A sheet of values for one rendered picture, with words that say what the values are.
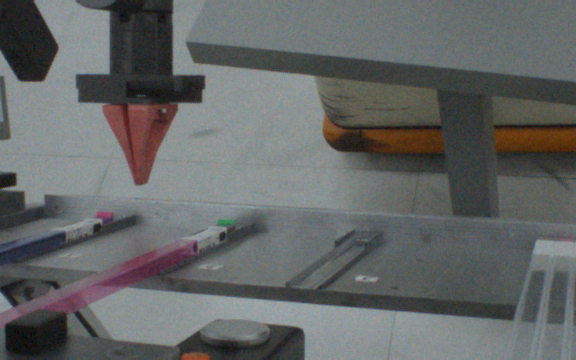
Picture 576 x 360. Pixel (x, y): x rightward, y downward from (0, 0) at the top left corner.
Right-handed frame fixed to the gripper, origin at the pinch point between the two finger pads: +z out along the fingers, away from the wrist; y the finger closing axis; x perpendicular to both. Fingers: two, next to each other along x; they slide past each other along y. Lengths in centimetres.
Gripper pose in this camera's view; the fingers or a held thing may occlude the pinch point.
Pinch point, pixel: (141, 175)
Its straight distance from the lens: 89.5
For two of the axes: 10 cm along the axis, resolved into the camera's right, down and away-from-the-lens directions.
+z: -0.1, 9.9, 1.1
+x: 2.9, -1.0, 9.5
